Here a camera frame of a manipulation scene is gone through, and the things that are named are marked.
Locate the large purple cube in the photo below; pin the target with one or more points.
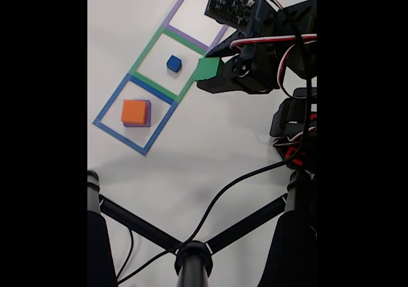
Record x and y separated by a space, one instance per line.
148 114

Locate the red table clamp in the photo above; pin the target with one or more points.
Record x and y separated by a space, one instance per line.
296 159

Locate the purple square frame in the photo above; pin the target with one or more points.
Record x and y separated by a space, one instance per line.
186 37

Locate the green square frame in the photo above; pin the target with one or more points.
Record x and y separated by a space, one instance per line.
147 50

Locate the black tripod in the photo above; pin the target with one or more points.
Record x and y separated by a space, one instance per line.
192 268

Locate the green cube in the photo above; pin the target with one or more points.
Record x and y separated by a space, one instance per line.
207 68

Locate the orange cube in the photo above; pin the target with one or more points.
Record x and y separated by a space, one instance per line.
134 111

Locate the blue square frame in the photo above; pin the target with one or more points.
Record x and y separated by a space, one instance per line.
111 99

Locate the small blue cube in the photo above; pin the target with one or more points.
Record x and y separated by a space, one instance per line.
173 63

